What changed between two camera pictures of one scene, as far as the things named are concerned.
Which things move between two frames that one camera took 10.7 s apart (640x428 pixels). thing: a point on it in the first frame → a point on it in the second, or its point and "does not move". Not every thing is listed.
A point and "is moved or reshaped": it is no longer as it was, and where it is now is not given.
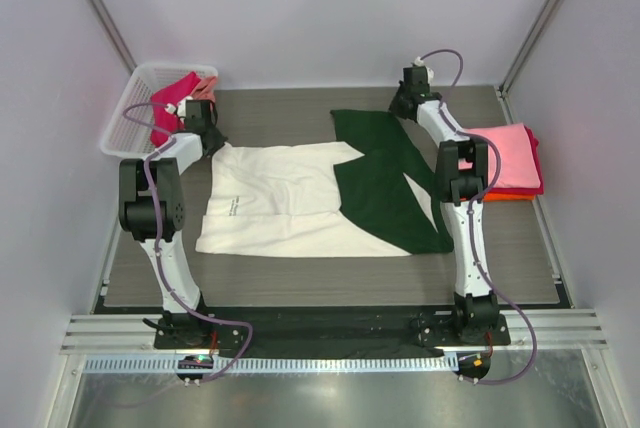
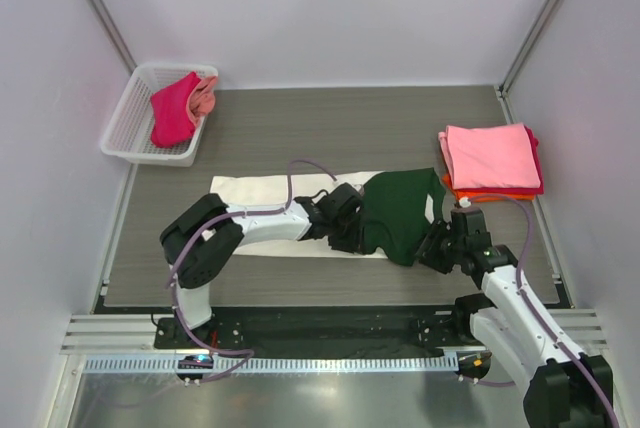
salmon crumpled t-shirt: [205, 90] does not move
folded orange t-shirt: [501, 197] does not move
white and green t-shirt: [358, 198] is moved or reshaped
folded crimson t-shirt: [535, 150] does not move
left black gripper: [219, 140] → [352, 243]
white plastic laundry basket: [130, 131] does not move
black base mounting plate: [276, 331] does not move
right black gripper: [394, 107] → [429, 254]
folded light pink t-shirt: [518, 164] does not move
